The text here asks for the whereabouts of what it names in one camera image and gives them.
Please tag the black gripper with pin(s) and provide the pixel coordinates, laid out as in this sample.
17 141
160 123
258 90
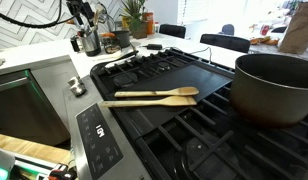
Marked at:
75 6

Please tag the steel cutlery holder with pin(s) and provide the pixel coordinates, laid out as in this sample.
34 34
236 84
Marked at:
91 43

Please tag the black spatula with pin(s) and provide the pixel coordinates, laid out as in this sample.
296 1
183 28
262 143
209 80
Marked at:
117 59

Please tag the black power adapter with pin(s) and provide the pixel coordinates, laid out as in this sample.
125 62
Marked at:
154 47

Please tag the black chair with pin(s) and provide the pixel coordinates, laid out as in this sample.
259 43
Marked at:
225 42
172 30

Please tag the black stove display panel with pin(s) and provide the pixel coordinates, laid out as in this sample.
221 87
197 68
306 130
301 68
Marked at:
98 140

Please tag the dark cooking pot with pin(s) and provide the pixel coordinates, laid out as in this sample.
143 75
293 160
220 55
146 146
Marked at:
274 90

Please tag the black griddle plate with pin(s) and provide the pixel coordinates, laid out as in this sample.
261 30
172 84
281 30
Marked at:
180 83

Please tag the brown plant pot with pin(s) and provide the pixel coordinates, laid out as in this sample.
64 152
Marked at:
138 30

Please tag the wooden spoon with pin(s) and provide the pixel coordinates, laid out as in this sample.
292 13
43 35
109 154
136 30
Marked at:
157 92
150 102

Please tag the steel gas stove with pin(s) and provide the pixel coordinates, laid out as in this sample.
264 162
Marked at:
194 133

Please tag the steel dishwasher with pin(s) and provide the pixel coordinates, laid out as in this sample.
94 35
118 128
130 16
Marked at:
24 106

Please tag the brown paper bag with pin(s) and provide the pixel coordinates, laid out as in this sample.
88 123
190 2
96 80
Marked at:
297 28

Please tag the wooden table top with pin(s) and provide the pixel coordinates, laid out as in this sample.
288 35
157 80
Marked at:
30 148

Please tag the orange bottle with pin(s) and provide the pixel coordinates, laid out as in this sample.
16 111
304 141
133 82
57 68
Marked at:
149 23

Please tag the steel stove knob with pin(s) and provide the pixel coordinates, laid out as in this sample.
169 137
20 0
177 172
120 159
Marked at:
76 86

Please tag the blue chair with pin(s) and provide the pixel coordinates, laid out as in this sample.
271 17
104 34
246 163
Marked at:
228 29

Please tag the light wooden spatula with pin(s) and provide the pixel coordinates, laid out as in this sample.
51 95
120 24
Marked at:
96 16

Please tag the green potted plant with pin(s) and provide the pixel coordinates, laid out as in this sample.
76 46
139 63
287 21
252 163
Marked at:
134 10

